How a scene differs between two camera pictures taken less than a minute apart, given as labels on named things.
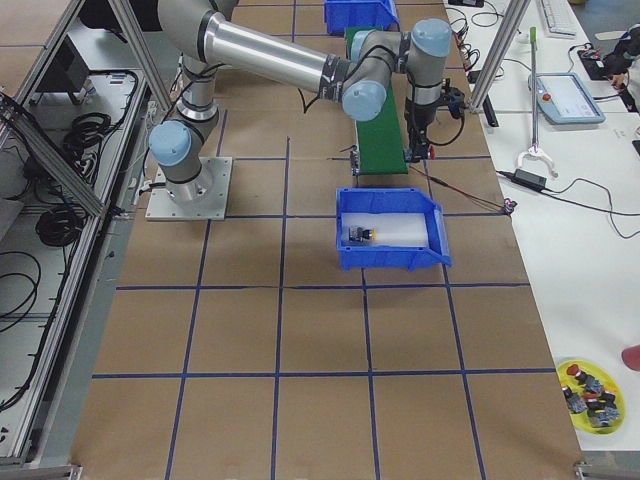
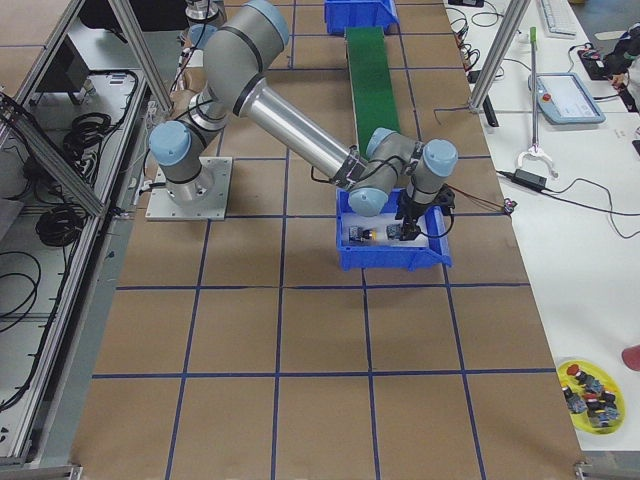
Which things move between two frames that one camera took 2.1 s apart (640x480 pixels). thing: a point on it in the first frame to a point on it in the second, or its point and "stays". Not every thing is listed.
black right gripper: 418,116 to 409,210
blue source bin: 341,15 stays
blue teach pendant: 564,99 stays
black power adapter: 529,179 stays
